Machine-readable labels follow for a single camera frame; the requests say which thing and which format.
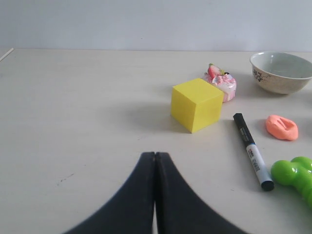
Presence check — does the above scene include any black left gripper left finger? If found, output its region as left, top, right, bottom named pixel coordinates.
left=67, top=152, right=156, bottom=234

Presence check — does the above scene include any green toy bone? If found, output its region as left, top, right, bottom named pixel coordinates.
left=271, top=156, right=312, bottom=208

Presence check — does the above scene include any black white marker pen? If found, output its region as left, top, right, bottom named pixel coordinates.
left=233, top=113, right=274, bottom=192

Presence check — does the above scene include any yellow foam cube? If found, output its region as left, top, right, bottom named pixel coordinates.
left=171, top=78, right=224, bottom=133

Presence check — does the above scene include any white ceramic bowl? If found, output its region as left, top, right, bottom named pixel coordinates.
left=250, top=51, right=312, bottom=95

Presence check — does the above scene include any pink toy cake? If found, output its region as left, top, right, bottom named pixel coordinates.
left=203, top=63, right=237, bottom=103

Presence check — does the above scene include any orange clay blob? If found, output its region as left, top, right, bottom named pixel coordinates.
left=265, top=115, right=299, bottom=141

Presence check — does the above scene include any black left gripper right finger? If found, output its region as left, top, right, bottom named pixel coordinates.
left=155, top=152, right=245, bottom=234

